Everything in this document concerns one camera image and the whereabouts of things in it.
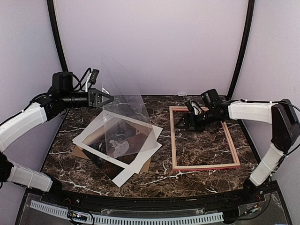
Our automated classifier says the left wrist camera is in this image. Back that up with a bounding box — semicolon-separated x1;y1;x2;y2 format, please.
89;69;99;85

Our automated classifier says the brown cardboard backing board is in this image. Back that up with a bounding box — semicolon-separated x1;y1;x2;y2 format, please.
71;146;151;174

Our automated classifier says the dark painting photo print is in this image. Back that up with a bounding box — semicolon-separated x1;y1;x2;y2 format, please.
82;117;150;180

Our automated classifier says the clear acrylic sheet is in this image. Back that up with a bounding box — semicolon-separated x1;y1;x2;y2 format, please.
99;54;153;162

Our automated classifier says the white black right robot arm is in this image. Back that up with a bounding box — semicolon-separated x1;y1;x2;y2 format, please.
175;89;300;203

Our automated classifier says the black corner post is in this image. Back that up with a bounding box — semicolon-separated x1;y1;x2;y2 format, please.
226;0;255;99
46;0;68;72

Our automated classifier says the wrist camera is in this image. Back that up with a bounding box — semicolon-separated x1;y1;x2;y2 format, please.
186;101;202;115
89;69;99;85

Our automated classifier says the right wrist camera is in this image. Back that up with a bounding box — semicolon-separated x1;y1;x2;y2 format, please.
186;101;202;115

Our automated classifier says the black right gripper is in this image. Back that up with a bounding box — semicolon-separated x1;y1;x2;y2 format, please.
175;108;220;132

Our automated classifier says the white slotted cable duct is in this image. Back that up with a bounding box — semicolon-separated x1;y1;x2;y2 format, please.
30;200;224;225

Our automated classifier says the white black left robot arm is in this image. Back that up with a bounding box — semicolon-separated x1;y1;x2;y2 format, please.
0;68;114;204

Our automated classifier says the light wooden picture frame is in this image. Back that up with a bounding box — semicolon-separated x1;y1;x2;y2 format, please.
169;105;241;172

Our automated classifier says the left black corner post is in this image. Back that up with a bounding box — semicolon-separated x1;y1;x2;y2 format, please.
46;0;68;72

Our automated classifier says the black front table rail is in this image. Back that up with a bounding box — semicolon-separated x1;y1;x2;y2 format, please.
39;187;258;213

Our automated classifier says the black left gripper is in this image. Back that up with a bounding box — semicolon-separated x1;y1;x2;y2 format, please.
61;88;114;109

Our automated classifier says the white photo mat board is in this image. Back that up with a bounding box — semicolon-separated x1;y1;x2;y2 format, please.
73;110;163;173

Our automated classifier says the right black corner post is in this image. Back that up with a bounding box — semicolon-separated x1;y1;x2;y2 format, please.
226;0;255;99

